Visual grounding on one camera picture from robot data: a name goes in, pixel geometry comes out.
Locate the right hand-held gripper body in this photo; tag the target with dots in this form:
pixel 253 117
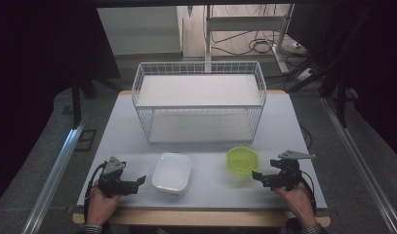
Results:
pixel 288 177

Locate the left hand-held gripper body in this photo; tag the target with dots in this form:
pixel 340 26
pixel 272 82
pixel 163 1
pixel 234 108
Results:
pixel 112 182

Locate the green plastic bowl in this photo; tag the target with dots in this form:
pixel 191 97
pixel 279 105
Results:
pixel 242 160

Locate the white square bowl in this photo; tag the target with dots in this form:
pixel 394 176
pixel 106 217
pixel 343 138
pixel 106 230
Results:
pixel 171 173

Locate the person's left hand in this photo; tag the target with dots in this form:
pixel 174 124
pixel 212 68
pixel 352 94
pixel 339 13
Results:
pixel 100 208

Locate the person's right hand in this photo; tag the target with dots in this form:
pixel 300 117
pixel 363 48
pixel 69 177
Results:
pixel 300 204

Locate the black metal stand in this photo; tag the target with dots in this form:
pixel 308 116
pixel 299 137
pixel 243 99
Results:
pixel 341 104
pixel 76 104

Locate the white power strip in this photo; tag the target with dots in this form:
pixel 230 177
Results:
pixel 304 74

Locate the dark curtain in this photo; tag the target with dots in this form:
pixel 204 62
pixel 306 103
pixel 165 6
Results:
pixel 378 65
pixel 30 81

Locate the aluminium floor rail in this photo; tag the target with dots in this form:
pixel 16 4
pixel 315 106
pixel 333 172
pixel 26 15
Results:
pixel 53 182
pixel 362 162

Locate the white wall panel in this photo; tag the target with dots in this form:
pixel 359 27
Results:
pixel 137 31

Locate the white metal desk frame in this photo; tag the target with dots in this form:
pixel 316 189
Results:
pixel 245 23

